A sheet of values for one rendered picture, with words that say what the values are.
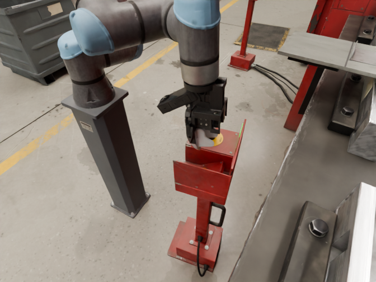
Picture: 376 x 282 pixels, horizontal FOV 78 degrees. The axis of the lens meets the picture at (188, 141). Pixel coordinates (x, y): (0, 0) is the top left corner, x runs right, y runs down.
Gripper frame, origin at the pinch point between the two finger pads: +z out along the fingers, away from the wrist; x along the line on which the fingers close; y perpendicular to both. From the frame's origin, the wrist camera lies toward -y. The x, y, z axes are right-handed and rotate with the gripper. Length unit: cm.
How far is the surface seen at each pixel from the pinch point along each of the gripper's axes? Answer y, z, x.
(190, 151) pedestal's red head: -3.9, 8.2, 4.6
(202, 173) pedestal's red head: 3.0, 5.4, -4.7
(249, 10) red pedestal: -16, 25, 210
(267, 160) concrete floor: 23, 86, 78
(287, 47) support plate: 18.4, -14.6, 30.5
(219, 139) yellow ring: 4.0, 6.1, 9.8
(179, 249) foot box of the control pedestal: -12, 72, -3
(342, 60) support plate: 32.4, -13.4, 27.5
